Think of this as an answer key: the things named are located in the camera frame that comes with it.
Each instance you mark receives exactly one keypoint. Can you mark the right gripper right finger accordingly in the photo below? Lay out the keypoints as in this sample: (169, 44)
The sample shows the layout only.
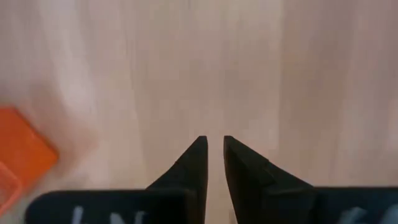
(248, 180)

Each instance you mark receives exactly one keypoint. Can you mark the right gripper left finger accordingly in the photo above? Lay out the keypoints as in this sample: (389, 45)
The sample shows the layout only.
(189, 177)

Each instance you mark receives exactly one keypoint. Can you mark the orange plastic slotted basket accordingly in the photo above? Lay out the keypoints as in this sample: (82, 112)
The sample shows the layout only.
(25, 146)

